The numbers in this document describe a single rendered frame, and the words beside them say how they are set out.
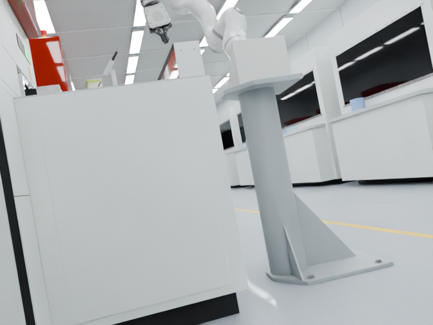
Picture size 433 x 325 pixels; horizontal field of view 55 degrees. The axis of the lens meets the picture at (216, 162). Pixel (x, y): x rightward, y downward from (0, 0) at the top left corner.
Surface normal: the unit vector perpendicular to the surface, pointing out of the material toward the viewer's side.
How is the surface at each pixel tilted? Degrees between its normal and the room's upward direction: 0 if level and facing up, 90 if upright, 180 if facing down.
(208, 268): 90
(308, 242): 90
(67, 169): 90
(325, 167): 90
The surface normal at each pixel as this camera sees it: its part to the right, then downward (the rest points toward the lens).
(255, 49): 0.25, -0.07
